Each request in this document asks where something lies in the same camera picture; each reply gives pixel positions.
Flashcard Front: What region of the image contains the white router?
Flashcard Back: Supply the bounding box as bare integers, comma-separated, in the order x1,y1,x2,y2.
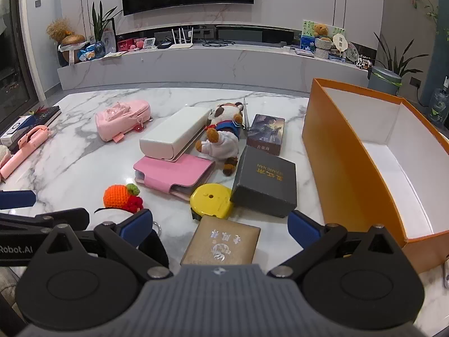
170,27,195,49

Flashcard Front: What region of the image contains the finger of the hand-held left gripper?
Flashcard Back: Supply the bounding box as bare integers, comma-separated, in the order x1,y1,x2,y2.
0,190,36,209
0,208,90,234

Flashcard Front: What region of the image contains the dark grey gift box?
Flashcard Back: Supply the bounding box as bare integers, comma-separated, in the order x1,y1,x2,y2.
230,145,298,218

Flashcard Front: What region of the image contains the pink wallet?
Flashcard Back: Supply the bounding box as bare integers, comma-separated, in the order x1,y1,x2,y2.
133,154,216,203

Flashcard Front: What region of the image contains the pink backpack-shaped pouch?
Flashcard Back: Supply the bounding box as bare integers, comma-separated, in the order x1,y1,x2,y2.
95,100,152,143

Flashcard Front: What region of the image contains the blue snack bag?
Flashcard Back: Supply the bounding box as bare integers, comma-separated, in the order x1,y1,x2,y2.
77,44,97,62

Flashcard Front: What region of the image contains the small teddy bear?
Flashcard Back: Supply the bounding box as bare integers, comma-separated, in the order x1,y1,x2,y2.
313,23,332,39

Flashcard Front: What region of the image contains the black book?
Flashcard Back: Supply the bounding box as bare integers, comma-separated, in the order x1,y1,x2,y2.
31,106,61,127

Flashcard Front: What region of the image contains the brown round ornament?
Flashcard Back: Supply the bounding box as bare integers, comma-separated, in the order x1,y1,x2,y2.
58,34,87,67

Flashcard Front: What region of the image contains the green potted plant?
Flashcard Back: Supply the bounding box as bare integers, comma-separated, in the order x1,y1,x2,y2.
90,1,122,58

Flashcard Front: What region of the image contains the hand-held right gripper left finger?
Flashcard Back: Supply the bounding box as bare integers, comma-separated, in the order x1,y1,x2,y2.
33,208,173,281

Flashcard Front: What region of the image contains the round hand fan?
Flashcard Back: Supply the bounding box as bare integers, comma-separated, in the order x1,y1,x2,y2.
331,33,350,57

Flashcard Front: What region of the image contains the photo frame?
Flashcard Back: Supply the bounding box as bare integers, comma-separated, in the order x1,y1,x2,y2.
102,19,116,53

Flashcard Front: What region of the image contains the black strap with ring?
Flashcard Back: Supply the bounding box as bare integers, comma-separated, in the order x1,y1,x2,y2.
138,220,169,268

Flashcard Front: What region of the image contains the crocheted orange fruit charm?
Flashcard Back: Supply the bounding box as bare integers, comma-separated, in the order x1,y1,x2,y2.
103,183,144,213

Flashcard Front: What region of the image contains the white and blue box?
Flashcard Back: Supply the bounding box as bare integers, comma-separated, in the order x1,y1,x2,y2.
0,115,36,147

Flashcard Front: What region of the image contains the black cable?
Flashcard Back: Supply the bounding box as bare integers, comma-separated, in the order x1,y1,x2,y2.
202,38,236,47

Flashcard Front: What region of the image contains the pink selfie stick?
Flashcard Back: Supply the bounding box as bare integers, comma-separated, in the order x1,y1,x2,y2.
0,125,53,180

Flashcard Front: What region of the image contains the orange cardboard box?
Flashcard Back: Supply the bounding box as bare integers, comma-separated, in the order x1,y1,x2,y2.
302,77,449,274

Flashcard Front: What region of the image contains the white woven basket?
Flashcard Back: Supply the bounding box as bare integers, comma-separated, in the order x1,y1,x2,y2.
314,37,332,59

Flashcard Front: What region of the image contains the grey trash can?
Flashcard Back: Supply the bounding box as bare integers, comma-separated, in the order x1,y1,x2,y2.
367,65,402,96

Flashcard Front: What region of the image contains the illustrated card box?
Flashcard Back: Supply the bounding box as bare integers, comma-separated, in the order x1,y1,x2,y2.
246,114,285,156

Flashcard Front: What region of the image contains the pink toy set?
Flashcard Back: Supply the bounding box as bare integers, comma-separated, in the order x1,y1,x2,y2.
117,38,143,52

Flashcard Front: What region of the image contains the tan embossed box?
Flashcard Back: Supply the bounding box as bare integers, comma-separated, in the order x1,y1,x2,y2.
180,215,262,266

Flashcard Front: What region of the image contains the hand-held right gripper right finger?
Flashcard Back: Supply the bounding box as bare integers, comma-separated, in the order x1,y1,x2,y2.
268,211,407,281

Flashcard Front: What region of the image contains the snake plant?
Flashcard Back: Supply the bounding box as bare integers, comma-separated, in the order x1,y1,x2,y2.
373,31,429,78

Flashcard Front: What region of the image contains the brown and white plush toy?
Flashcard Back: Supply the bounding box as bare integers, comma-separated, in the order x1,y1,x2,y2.
195,102,245,176

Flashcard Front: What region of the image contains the painted picture card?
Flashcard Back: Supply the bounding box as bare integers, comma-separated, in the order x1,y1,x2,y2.
301,20,346,50

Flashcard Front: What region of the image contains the water dispenser bottle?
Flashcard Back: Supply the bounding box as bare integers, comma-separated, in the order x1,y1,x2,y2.
427,87,449,124

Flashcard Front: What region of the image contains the marble television cabinet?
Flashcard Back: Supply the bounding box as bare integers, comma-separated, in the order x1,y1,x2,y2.
57,24,370,94

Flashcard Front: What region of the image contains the white oblong case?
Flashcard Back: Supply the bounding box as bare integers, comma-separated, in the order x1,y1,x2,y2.
139,107,211,162

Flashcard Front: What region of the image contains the yellow tape measure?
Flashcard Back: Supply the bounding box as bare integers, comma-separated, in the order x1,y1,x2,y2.
189,184,233,220

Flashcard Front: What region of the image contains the dried flower bunch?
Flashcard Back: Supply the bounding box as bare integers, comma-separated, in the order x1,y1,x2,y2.
46,19,71,45

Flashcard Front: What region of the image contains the patterned plate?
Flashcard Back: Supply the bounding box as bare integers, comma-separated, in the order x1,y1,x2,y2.
345,42,361,64

